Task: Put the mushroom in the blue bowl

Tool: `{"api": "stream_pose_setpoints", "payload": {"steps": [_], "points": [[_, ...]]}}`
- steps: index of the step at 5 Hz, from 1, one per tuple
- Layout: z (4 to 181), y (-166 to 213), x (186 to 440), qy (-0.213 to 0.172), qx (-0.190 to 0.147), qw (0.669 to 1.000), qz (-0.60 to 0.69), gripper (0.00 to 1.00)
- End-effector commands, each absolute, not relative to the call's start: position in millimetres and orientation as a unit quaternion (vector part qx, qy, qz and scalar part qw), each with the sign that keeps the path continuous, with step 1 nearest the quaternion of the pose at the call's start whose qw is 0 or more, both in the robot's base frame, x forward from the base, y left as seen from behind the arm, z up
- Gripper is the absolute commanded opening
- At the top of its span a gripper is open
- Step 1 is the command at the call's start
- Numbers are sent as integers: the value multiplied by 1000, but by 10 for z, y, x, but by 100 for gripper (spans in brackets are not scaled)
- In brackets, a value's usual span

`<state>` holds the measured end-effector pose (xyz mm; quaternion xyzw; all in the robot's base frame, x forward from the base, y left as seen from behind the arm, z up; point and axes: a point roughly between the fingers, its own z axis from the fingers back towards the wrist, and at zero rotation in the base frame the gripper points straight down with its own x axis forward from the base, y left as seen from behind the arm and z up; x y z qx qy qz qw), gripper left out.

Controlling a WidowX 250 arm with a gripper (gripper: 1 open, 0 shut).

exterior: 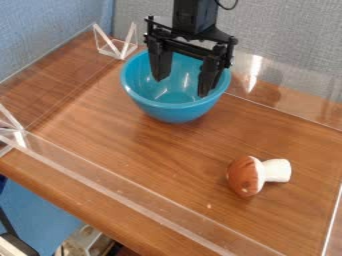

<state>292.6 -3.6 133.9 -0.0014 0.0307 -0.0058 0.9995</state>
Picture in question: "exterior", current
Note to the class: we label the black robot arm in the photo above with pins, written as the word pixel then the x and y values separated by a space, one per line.
pixel 196 15

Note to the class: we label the brown and white toy mushroom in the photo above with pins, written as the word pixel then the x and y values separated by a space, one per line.
pixel 249 173

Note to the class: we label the dark stand at left edge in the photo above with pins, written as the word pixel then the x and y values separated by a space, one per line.
pixel 13 246

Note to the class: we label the clear acrylic barrier walls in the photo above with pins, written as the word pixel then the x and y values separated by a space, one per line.
pixel 146 180

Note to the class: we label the blue plastic bowl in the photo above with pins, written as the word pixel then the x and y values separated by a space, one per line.
pixel 170 100

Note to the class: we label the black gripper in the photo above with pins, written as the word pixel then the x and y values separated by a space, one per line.
pixel 165 39

